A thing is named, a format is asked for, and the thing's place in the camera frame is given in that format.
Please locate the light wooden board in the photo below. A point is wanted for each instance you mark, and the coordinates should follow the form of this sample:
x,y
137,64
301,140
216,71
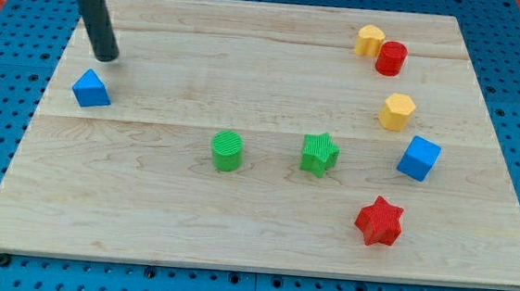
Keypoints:
x,y
134,181

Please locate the blue triangle block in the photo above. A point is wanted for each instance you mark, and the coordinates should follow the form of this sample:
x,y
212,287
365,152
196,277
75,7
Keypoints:
x,y
90,91

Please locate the blue cube block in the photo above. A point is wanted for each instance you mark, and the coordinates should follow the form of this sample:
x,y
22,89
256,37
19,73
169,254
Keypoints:
x,y
419,158

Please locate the red cylinder block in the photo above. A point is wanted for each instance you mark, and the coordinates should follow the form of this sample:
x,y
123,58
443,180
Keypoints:
x,y
391,58

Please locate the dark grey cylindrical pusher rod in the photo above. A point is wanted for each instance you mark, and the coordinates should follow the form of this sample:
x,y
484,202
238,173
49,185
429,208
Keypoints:
x,y
97,22

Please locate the red star block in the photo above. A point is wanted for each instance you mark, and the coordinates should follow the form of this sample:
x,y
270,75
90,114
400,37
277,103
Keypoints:
x,y
380,222

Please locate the green cylinder block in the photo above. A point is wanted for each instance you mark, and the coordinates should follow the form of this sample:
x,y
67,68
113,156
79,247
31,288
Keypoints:
x,y
227,150

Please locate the green star block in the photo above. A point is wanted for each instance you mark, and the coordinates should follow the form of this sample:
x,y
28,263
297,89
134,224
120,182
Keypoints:
x,y
319,154

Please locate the yellow hexagon block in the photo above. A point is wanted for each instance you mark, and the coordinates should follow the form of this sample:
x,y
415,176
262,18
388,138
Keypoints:
x,y
396,112

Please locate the yellow heart block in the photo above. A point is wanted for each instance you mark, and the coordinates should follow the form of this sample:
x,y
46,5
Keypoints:
x,y
370,38

